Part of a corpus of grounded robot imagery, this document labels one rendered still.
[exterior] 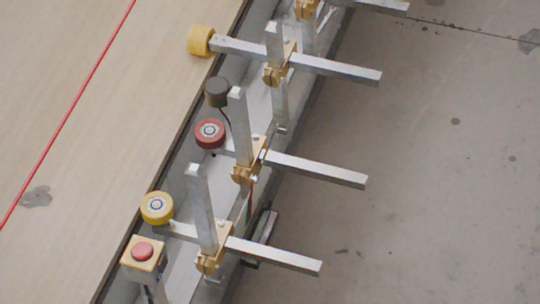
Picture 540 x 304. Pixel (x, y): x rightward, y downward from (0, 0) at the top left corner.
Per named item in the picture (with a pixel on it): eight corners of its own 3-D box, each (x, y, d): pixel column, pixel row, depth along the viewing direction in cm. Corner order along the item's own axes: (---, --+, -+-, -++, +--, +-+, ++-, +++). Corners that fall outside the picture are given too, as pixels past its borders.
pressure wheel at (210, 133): (234, 147, 298) (229, 120, 289) (222, 171, 294) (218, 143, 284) (205, 140, 300) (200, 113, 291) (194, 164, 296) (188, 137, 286)
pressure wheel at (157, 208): (170, 210, 287) (164, 184, 278) (184, 233, 283) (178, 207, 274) (141, 224, 285) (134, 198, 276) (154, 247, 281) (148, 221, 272)
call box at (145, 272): (170, 262, 237) (164, 241, 231) (156, 290, 233) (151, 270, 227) (139, 253, 239) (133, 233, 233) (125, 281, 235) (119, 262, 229)
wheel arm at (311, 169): (368, 183, 285) (368, 173, 282) (364, 193, 283) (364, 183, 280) (207, 143, 296) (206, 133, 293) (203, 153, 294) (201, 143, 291)
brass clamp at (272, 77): (299, 52, 300) (299, 40, 296) (283, 90, 293) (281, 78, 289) (278, 47, 302) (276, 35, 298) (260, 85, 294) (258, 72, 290)
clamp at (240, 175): (267, 147, 294) (267, 135, 290) (250, 188, 287) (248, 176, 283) (247, 142, 296) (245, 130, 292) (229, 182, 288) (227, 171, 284)
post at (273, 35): (291, 138, 319) (281, 20, 281) (287, 149, 317) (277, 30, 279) (279, 136, 320) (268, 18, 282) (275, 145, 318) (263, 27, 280)
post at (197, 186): (224, 275, 287) (204, 162, 249) (219, 287, 285) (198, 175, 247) (212, 272, 288) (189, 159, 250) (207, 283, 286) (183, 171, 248)
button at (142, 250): (155, 247, 231) (154, 243, 230) (148, 264, 229) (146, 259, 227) (137, 242, 232) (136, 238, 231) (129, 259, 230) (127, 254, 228)
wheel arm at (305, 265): (322, 268, 275) (322, 259, 272) (318, 280, 274) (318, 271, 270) (159, 224, 286) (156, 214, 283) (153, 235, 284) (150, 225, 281)
